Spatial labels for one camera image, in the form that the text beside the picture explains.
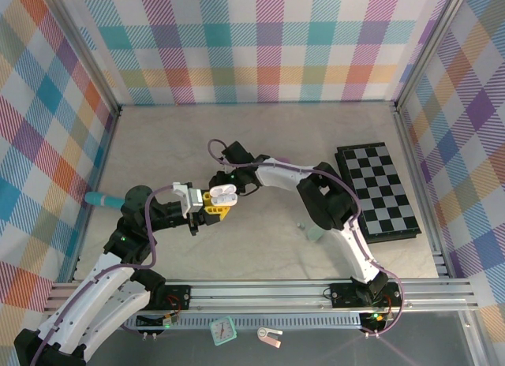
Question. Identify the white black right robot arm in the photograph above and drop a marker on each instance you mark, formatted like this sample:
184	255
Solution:
280	176

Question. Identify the aluminium frame post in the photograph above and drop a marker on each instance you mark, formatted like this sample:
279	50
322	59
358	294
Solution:
87	54
429	46

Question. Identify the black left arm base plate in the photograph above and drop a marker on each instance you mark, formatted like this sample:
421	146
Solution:
179	297

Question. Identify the small controller board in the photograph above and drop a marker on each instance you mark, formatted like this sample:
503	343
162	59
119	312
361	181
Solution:
165	320
376	318

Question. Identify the white earbud charging case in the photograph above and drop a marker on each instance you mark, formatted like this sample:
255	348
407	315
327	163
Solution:
223	190

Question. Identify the aluminium side rail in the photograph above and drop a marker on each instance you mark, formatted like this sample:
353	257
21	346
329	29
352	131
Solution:
103	157
413	165

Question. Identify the teal alarm clock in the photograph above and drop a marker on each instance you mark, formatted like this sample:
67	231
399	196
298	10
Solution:
223	329

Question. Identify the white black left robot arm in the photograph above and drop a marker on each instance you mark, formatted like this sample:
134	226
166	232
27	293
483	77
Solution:
98	287

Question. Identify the aluminium rear rail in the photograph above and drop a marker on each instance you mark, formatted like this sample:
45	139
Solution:
256	103

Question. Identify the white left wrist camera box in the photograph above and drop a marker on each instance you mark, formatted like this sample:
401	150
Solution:
195	202

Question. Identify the black grey chessboard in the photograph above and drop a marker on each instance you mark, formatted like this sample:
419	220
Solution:
378	184

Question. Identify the teal pen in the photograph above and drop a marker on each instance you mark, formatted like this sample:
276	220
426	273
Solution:
102	200

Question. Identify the green earbud charging case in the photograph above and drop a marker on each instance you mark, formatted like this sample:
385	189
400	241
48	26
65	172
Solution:
313	235

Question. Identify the white pink small tool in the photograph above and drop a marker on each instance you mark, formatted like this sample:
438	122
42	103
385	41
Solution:
262	333

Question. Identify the aluminium mounting rail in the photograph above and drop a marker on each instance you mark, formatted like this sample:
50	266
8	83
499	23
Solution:
256	295

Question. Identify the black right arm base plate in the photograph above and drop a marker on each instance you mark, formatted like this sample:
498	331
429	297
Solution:
341	295

